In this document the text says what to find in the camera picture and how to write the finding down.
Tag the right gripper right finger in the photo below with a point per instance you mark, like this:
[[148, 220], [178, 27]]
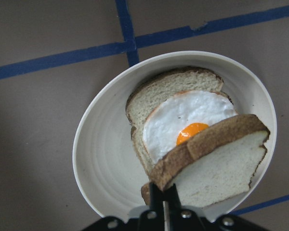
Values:
[[180, 218]]

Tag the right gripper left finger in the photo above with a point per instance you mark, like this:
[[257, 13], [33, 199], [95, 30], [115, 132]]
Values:
[[152, 219]]

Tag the bread slice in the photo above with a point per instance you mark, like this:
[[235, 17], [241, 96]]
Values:
[[151, 93], [216, 164]]

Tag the white round plate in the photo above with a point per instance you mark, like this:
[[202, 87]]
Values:
[[106, 168]]

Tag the bread slice under egg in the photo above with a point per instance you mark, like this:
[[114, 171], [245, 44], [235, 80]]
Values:
[[151, 93]]

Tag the fried egg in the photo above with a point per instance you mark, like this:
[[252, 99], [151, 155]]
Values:
[[166, 122]]

